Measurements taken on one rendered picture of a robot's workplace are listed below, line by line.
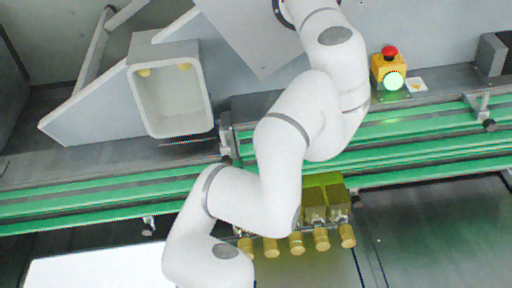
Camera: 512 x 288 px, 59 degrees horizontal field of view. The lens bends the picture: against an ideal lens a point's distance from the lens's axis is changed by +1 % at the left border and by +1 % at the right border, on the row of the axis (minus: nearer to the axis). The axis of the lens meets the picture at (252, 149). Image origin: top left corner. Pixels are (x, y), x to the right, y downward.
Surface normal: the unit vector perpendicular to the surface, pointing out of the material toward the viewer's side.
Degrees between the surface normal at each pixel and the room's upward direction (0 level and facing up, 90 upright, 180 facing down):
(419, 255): 90
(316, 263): 90
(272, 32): 3
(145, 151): 90
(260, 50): 3
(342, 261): 90
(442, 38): 0
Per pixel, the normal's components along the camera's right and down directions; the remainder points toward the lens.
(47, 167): -0.11, -0.73
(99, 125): 0.08, 0.67
